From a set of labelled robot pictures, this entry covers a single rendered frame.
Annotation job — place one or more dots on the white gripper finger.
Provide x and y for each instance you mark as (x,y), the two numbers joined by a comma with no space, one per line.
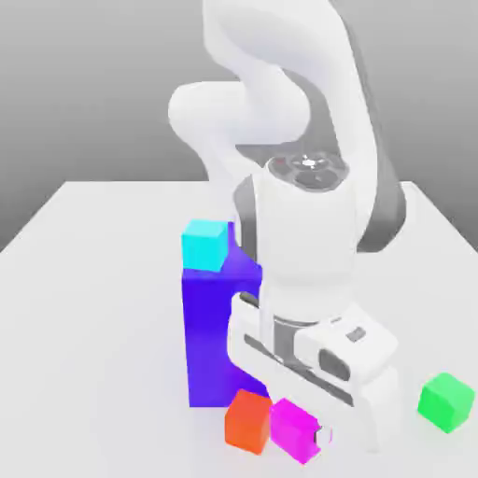
(325,435)
(379,414)

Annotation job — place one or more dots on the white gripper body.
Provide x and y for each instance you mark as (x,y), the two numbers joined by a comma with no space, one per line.
(246,325)

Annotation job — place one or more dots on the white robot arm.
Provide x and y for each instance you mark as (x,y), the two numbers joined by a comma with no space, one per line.
(310,242)

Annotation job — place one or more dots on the small magenta cube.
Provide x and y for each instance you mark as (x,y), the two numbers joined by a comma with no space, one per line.
(293,429)

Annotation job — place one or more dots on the small green cube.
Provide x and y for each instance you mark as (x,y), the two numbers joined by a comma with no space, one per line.
(444,403)

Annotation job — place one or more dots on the small red cube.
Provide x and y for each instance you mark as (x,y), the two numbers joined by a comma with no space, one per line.
(246,424)

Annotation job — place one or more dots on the small cyan cube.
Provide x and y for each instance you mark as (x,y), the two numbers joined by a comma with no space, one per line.
(203,248)

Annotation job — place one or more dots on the large blue box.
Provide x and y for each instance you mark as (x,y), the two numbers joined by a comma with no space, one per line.
(209,336)

